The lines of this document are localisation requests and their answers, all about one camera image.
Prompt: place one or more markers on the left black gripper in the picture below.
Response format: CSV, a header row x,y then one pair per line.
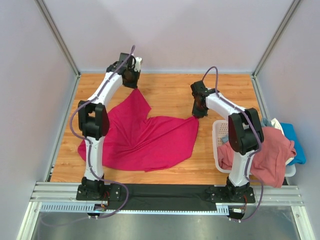
x,y
133,85

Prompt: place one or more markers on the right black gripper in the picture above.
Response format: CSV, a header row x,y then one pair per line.
x,y
197,114

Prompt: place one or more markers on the magenta t shirt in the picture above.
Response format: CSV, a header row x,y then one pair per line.
x,y
137,142

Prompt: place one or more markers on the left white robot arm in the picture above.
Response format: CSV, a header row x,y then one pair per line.
x,y
94,124

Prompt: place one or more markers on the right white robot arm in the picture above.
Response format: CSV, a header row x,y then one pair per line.
x,y
245,136

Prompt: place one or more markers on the white laundry basket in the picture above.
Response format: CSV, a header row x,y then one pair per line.
x,y
223,153

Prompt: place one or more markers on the cream white t shirt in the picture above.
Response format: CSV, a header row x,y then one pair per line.
x,y
277,125

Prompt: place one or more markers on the dusty pink t shirt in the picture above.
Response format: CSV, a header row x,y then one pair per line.
x,y
269,165

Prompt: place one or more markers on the black base mat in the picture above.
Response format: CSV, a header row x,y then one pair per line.
x,y
184,197

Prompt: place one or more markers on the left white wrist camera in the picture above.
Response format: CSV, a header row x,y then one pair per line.
x,y
137,63

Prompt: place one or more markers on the aluminium frame rail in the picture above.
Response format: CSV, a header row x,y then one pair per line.
x,y
288,195

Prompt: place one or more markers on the white slotted cable duct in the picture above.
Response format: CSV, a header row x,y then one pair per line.
x,y
91,208

